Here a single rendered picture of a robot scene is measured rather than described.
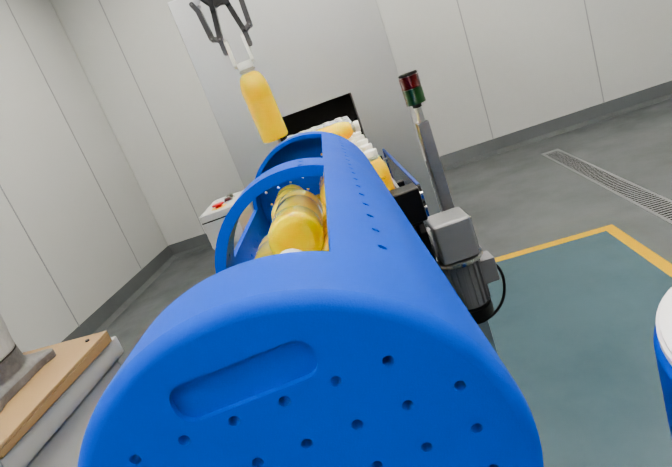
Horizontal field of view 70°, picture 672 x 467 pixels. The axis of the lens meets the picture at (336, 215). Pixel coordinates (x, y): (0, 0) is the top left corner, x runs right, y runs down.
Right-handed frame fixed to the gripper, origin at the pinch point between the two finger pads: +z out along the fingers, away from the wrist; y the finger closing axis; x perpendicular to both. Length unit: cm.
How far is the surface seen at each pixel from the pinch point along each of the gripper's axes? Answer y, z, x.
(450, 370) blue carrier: 12, 31, -101
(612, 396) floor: 72, 148, 13
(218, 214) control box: -22.7, 36.0, 4.0
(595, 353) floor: 80, 148, 35
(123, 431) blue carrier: -6, 27, -100
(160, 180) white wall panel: -175, 48, 434
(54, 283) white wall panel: -232, 82, 256
